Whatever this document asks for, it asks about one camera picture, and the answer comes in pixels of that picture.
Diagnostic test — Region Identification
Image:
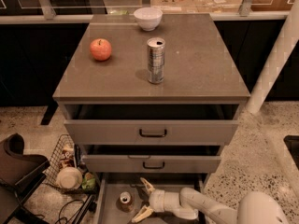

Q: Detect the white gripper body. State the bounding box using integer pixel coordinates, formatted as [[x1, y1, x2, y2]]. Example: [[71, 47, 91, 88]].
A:
[[149, 189, 180, 213]]

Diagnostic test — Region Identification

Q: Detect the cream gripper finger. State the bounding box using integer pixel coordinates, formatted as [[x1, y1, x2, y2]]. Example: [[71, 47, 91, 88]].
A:
[[140, 177, 155, 195], [132, 205, 154, 223]]

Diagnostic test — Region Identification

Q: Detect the orange soda can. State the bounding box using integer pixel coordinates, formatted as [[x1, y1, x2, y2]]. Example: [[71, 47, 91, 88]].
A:
[[119, 191, 134, 212]]

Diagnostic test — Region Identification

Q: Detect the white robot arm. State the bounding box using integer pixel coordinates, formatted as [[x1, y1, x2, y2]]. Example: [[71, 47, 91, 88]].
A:
[[132, 177, 289, 224]]

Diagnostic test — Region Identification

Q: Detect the bottom grey drawer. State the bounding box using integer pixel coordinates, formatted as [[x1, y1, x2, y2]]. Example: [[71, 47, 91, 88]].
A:
[[95, 173, 206, 224]]

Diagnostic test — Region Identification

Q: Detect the grey drawer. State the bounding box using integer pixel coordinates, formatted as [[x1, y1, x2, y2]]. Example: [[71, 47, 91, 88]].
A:
[[83, 145, 221, 174], [95, 173, 206, 224], [65, 105, 238, 145]]

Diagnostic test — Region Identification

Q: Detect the middle grey drawer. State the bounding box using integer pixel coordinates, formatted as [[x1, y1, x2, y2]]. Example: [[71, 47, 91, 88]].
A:
[[83, 145, 221, 174]]

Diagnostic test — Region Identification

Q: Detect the grey drawer cabinet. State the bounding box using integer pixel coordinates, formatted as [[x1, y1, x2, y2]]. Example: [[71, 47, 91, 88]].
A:
[[51, 13, 251, 182]]

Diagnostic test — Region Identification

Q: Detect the top grey drawer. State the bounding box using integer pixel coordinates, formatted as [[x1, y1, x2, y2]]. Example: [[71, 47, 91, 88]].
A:
[[65, 105, 238, 145]]

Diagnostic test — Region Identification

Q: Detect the tall silver can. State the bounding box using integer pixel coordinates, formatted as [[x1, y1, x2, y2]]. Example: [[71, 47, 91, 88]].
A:
[[147, 37, 165, 84]]

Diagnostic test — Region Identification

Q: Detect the green snack bag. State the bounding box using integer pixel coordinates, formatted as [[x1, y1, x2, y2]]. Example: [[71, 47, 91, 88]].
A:
[[81, 172, 96, 190]]

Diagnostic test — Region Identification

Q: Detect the white bowl in basket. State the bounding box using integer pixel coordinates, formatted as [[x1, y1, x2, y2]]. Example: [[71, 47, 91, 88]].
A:
[[56, 167, 82, 189]]

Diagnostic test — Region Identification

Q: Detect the black chair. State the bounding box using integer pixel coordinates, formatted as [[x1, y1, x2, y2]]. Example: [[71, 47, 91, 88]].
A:
[[0, 133, 50, 224]]

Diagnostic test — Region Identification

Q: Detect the red apple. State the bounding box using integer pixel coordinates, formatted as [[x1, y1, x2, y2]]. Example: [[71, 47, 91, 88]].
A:
[[90, 38, 112, 62]]

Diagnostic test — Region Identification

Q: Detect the black cable on floor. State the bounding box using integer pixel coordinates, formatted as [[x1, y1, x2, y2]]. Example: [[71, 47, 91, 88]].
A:
[[54, 199, 96, 224]]

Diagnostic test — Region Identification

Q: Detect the black wire basket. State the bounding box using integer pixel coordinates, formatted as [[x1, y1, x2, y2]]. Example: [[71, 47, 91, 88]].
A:
[[45, 134, 97, 194]]

